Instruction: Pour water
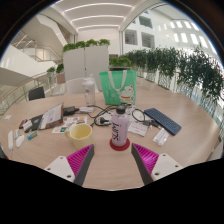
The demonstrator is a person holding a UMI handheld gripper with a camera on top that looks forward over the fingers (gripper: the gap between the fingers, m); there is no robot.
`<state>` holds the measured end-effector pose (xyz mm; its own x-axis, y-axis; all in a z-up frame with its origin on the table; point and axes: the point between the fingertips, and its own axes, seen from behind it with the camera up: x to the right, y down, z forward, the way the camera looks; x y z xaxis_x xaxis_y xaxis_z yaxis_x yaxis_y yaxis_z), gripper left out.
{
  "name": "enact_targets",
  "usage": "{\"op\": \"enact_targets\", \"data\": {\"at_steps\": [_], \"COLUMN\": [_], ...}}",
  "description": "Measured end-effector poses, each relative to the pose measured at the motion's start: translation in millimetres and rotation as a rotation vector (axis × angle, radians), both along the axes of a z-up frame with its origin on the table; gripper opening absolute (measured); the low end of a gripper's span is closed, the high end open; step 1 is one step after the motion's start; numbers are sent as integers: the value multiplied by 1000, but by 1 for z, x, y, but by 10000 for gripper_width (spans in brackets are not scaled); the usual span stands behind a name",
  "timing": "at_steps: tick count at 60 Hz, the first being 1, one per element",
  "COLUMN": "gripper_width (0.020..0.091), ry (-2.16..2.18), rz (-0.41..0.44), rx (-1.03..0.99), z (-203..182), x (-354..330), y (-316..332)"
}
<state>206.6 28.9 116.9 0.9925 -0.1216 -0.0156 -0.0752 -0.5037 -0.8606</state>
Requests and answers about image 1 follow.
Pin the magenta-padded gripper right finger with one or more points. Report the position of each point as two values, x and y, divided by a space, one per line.
165 165

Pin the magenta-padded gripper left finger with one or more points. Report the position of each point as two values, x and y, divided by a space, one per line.
60 166

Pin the purple drink bottle black cap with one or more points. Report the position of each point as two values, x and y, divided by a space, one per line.
119 128

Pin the white wrapped packet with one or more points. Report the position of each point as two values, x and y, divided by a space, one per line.
161 136

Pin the pale yellow mug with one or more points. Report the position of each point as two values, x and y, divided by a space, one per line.
81 135

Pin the small teal case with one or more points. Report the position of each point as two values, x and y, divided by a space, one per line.
32 135

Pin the dark blue keyboard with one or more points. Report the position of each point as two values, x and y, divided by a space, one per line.
163 120

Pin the colourful sticker sheet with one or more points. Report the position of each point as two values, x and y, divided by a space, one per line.
71 122

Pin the small white oval case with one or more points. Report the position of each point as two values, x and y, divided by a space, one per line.
20 141

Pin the black flat wallet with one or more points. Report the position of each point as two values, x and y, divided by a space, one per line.
36 122

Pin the flat round red coaster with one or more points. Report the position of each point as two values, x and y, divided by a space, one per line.
115 147

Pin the white remote stick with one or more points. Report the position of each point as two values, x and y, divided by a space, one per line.
10 140

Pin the black power adapter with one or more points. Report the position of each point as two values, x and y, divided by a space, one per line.
70 110

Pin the white charger block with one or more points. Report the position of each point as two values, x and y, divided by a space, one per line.
86 109

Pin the black office chair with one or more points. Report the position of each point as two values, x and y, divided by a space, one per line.
36 94

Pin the clear shaker bottle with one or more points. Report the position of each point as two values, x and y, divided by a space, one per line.
89 91

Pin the white chair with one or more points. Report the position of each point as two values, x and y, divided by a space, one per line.
75 86

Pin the green tote bag cat print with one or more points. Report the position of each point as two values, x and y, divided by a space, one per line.
115 86

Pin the potted plants by railing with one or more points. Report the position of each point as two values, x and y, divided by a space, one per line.
56 71

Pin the row of green leafy plants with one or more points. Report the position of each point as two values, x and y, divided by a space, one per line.
180 66

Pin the white cabinet topped with plants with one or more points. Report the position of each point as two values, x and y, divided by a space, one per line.
86 63

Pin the long ceiling light strips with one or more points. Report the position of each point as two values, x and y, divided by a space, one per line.
96 16

